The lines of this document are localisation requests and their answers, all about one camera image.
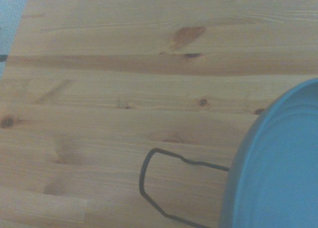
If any blue round plate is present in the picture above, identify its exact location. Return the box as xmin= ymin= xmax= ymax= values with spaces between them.
xmin=218 ymin=78 xmax=318 ymax=228

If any black wire plate stand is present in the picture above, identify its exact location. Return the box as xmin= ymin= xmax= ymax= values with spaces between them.
xmin=139 ymin=148 xmax=231 ymax=228

